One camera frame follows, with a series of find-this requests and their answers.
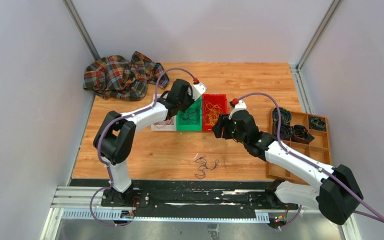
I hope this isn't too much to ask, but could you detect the yellow cable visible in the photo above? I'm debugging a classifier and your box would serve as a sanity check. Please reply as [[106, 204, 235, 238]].
[[203, 101, 225, 128]]

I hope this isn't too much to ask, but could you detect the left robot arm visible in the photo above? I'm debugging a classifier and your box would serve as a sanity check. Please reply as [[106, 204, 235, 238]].
[[93, 79, 207, 207]]

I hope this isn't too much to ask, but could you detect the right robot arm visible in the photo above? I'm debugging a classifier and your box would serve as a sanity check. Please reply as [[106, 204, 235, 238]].
[[212, 110, 364, 225]]

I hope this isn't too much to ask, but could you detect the green plastic bin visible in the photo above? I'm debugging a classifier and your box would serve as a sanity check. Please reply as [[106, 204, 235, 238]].
[[176, 97, 203, 132]]

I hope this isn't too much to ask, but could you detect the red plastic bin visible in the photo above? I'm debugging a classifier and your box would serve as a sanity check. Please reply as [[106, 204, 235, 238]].
[[202, 94, 228, 132]]

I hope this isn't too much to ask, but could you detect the white plastic bin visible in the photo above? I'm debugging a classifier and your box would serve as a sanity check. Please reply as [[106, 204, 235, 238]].
[[150, 94, 179, 132]]

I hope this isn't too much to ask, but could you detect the black coiled item lower left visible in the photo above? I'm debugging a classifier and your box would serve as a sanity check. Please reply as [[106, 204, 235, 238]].
[[272, 120, 293, 141]]

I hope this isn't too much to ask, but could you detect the black coiled item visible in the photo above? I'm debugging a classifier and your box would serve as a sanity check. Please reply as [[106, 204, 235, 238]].
[[308, 115, 327, 132], [271, 107, 292, 124], [291, 124, 315, 145], [272, 120, 293, 141]]

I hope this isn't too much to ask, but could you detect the black coiled item upper left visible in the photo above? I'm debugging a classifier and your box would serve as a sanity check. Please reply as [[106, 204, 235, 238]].
[[271, 107, 292, 124]]

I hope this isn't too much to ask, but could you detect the black coiled item centre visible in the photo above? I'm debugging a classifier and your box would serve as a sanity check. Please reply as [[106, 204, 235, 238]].
[[291, 124, 315, 145]]

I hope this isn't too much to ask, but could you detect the plaid cloth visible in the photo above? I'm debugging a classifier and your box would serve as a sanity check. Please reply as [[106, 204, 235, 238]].
[[82, 51, 170, 101]]

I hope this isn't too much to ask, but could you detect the black coiled item far right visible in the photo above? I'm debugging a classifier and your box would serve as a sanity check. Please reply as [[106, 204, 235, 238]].
[[308, 115, 327, 132]]

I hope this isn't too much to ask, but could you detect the wooden compartment tray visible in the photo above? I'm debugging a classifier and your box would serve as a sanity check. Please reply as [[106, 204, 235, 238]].
[[266, 110, 332, 185]]

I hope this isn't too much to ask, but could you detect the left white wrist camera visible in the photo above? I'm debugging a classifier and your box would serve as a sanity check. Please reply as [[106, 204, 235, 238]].
[[191, 82, 207, 101]]

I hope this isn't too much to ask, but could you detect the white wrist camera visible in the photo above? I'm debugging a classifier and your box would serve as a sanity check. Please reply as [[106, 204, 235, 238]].
[[228, 98, 247, 120], [191, 82, 207, 101]]

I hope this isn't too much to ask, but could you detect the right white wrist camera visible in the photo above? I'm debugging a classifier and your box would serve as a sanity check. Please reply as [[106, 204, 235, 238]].
[[228, 98, 247, 120]]

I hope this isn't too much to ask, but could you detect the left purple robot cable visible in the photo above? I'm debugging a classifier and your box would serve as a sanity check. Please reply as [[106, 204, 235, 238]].
[[89, 67, 201, 228]]

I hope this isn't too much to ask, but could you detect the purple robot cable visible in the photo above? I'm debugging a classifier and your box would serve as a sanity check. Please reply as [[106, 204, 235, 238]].
[[89, 67, 201, 228], [231, 92, 384, 230]]

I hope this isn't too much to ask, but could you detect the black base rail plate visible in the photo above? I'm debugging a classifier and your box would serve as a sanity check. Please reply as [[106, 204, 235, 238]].
[[100, 179, 298, 221]]

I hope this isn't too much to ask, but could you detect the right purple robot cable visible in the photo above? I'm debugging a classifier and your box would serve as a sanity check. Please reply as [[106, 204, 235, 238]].
[[231, 92, 384, 230]]

